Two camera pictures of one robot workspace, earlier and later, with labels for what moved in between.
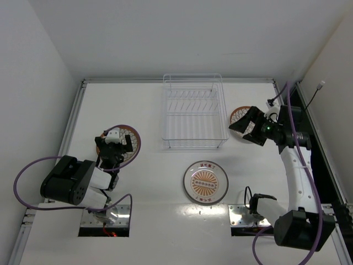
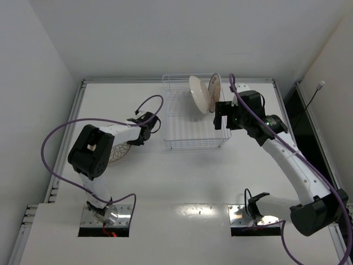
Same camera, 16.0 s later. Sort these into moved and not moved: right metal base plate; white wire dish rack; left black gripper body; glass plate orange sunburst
Moved: glass plate orange sunburst; left black gripper body
Not moved: right metal base plate; white wire dish rack
